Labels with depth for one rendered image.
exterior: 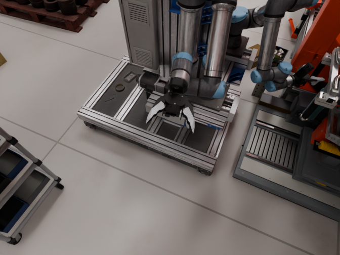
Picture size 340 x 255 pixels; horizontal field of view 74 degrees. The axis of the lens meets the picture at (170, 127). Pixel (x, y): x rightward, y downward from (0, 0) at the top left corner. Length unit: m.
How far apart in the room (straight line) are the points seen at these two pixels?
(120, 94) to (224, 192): 1.26
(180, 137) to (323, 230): 1.27
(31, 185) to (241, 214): 1.59
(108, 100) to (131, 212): 1.01
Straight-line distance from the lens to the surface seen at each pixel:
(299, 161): 2.10
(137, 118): 2.01
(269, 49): 1.33
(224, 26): 0.97
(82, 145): 2.24
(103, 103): 2.17
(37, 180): 2.01
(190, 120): 0.73
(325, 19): 1.91
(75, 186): 2.08
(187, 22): 1.07
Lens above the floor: 1.83
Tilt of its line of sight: 57 degrees down
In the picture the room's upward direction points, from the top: straight up
